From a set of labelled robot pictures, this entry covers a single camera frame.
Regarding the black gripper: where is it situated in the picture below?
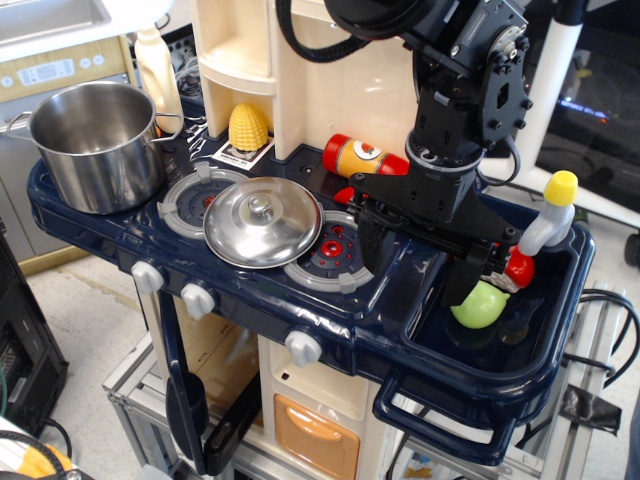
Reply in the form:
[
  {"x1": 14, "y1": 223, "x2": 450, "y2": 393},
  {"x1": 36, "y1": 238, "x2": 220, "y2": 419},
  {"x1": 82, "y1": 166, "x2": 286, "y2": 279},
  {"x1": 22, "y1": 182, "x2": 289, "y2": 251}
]
[{"x1": 349, "y1": 134, "x2": 520, "y2": 306}]

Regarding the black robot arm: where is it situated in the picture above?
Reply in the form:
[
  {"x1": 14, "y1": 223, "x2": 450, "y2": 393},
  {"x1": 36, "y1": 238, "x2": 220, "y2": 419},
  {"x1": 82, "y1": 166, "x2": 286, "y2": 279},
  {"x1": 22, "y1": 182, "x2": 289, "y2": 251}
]
[{"x1": 275, "y1": 1, "x2": 532, "y2": 306}]

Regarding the stainless steel pot lid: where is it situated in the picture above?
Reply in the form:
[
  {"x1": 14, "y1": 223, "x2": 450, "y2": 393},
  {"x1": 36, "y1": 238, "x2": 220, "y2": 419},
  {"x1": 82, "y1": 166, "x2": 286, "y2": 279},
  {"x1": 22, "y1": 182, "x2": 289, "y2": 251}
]
[{"x1": 203, "y1": 177, "x2": 324, "y2": 269}]

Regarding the green toy pear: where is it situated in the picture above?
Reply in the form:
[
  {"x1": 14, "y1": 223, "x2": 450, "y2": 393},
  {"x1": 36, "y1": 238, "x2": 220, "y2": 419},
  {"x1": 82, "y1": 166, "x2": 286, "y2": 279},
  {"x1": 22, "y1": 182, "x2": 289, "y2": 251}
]
[{"x1": 450, "y1": 281, "x2": 510, "y2": 329}]

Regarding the right grey stove burner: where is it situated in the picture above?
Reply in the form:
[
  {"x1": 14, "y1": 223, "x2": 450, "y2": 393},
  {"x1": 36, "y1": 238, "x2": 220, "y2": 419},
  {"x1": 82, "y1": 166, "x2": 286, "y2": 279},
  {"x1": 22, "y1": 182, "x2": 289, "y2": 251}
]
[{"x1": 283, "y1": 210, "x2": 374, "y2": 294}]

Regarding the grey stove burner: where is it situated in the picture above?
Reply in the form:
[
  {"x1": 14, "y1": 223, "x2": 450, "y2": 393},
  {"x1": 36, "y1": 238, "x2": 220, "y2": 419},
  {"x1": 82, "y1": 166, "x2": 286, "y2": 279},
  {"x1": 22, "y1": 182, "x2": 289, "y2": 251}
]
[
  {"x1": 157, "y1": 162, "x2": 248, "y2": 240},
  {"x1": 283, "y1": 210, "x2": 374, "y2": 294}
]

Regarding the red white toy mushroom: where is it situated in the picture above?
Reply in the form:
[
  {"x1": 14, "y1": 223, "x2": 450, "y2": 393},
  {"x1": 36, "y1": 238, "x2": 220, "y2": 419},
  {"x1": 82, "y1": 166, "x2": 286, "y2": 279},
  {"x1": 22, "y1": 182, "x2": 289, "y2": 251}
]
[{"x1": 481, "y1": 245, "x2": 535, "y2": 294}]

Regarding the red orange ketchup bottle toy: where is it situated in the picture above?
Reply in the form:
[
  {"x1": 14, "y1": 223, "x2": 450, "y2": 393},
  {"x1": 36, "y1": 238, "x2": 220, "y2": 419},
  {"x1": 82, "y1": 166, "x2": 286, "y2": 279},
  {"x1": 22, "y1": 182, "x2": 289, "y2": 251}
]
[{"x1": 322, "y1": 134, "x2": 409, "y2": 178}]

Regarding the grey faucet with yellow cap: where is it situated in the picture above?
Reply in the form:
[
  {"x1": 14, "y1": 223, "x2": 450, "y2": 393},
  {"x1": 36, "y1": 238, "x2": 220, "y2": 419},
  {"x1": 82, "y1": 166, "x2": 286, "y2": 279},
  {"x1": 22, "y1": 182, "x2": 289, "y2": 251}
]
[{"x1": 518, "y1": 170, "x2": 578, "y2": 257}]

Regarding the right grey stove knob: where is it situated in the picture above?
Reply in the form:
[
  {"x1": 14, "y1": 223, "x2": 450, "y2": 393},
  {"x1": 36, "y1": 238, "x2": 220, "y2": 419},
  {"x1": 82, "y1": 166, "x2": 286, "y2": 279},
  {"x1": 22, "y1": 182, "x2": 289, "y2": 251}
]
[{"x1": 285, "y1": 331, "x2": 322, "y2": 368}]

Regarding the grey stove knob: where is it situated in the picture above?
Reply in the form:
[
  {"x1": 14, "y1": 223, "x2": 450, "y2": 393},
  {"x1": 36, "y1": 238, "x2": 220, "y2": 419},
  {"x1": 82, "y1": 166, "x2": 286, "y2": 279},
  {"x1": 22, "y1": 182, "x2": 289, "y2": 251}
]
[
  {"x1": 285, "y1": 331, "x2": 322, "y2": 368},
  {"x1": 181, "y1": 283, "x2": 216, "y2": 320},
  {"x1": 131, "y1": 261, "x2": 165, "y2": 295}
]

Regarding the navy toy kitchen countertop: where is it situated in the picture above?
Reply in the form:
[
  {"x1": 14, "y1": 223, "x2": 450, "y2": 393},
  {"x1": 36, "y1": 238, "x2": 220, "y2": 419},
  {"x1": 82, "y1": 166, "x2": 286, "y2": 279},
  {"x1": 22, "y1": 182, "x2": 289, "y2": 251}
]
[{"x1": 27, "y1": 162, "x2": 595, "y2": 466}]

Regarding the black monitor screen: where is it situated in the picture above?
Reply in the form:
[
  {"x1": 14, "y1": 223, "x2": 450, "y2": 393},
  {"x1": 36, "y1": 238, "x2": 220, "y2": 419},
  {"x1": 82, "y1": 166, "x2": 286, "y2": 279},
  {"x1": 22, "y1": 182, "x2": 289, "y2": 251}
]
[{"x1": 536, "y1": 1, "x2": 639, "y2": 211}]

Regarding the orange toy drawer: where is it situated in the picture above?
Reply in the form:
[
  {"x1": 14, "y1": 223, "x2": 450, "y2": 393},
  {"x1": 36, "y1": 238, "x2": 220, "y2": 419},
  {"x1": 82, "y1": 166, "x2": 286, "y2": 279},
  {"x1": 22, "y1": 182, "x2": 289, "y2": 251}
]
[{"x1": 274, "y1": 395, "x2": 360, "y2": 479}]

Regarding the yellow toy corn cob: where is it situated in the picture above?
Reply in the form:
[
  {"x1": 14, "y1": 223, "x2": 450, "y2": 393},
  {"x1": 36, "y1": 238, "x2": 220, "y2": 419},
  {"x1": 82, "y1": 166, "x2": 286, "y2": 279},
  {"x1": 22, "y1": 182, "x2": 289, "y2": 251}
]
[{"x1": 228, "y1": 103, "x2": 269, "y2": 151}]

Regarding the middle grey stove knob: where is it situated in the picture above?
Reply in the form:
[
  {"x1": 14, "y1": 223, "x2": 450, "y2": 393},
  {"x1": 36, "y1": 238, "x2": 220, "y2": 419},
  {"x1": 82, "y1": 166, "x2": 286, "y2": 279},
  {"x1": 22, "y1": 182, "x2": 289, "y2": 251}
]
[{"x1": 181, "y1": 283, "x2": 216, "y2": 320}]

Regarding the left grey stove burner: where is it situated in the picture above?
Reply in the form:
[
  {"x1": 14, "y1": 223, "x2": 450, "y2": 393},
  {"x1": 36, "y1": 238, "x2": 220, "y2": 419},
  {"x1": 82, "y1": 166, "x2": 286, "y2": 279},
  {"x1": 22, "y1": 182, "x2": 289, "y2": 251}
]
[{"x1": 157, "y1": 162, "x2": 248, "y2": 240}]

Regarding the cream toy kitchen upper shelf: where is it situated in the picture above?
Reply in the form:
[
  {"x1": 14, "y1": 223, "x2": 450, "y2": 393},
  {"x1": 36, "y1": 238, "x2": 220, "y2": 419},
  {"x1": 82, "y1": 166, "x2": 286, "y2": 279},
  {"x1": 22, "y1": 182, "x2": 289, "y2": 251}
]
[{"x1": 191, "y1": 1, "x2": 417, "y2": 159}]

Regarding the left grey stove knob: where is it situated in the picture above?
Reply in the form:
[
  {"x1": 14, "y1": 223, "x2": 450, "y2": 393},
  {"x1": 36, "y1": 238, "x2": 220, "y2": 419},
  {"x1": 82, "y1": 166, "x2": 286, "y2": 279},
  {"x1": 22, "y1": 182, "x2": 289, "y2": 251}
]
[{"x1": 131, "y1": 261, "x2": 165, "y2": 295}]

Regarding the black oven door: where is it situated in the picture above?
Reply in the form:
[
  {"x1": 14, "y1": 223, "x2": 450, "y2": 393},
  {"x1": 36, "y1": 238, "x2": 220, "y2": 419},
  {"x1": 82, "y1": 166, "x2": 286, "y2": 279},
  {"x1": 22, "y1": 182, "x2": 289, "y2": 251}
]
[{"x1": 204, "y1": 373, "x2": 262, "y2": 476}]

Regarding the cream plastic bottle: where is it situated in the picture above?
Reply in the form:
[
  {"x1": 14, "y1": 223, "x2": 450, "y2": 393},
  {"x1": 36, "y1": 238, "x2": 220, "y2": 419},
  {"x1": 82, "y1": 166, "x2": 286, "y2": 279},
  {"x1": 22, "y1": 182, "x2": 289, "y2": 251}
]
[{"x1": 134, "y1": 24, "x2": 183, "y2": 134}]

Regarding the black computer tower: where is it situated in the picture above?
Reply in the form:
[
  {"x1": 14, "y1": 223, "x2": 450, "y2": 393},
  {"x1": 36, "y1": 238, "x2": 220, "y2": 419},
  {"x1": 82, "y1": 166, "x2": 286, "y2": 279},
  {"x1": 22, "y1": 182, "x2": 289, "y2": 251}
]
[{"x1": 1, "y1": 240, "x2": 68, "y2": 436}]

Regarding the white wooden toy kitchen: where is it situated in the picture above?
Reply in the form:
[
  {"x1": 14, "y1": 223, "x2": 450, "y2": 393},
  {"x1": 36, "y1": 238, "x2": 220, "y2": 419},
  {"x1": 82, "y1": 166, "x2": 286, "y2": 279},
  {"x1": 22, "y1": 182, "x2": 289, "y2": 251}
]
[{"x1": 0, "y1": 0, "x2": 174, "y2": 266}]

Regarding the black cable on cart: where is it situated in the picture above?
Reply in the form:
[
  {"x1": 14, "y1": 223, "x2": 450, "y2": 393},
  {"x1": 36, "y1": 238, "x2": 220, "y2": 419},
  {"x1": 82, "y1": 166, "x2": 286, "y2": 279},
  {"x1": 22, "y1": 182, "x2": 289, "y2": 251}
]
[{"x1": 562, "y1": 288, "x2": 640, "y2": 389}]

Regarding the aluminium frame cart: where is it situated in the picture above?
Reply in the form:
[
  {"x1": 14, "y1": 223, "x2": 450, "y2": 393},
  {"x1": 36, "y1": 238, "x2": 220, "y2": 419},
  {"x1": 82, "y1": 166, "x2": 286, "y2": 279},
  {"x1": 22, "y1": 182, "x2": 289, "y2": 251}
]
[{"x1": 104, "y1": 296, "x2": 622, "y2": 479}]

